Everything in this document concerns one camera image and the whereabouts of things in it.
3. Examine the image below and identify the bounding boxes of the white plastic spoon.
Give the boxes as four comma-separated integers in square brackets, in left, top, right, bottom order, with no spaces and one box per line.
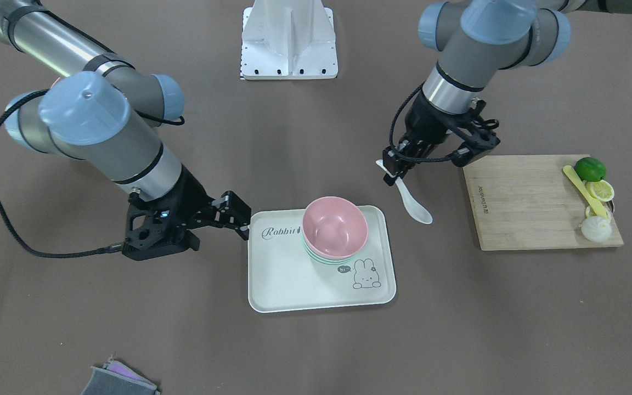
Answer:
[375,159,433,224]

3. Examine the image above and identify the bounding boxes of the cream rabbit tray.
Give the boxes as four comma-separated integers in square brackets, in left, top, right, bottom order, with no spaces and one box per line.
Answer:
[247,205,397,313]

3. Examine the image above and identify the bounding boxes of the yellow plastic knife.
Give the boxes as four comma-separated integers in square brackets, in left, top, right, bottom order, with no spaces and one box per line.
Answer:
[562,165,608,219]

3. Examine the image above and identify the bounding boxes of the white steamed bun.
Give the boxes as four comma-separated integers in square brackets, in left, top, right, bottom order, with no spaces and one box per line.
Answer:
[579,217,613,242]

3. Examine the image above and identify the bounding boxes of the small pink bowl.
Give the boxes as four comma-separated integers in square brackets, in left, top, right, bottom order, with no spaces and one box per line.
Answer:
[302,196,369,262]

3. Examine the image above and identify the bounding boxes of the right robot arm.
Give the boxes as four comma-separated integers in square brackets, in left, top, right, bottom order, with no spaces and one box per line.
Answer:
[0,1,251,261]

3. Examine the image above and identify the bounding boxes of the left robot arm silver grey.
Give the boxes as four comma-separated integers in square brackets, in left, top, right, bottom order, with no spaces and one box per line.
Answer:
[383,1,582,185]

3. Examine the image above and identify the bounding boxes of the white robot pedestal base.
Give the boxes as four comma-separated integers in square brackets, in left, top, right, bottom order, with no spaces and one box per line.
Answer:
[239,1,339,81]

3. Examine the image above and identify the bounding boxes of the bamboo cutting board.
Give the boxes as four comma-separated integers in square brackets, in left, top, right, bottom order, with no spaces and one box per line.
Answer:
[463,154,624,251]

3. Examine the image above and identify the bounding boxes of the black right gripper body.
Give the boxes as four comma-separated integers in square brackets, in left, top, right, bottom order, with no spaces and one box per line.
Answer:
[122,167,223,261]

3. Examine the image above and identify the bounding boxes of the stacked green bowls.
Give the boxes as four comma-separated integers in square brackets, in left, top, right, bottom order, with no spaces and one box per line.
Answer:
[302,240,361,267]

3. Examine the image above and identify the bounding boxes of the green lime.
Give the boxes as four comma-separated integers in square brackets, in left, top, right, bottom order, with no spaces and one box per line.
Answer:
[574,156,607,182]

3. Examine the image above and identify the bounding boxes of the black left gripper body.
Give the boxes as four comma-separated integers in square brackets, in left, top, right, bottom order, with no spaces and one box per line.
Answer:
[398,88,501,167]

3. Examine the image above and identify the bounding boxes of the grey folded cloth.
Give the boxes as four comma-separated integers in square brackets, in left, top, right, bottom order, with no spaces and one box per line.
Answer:
[81,358,161,394]

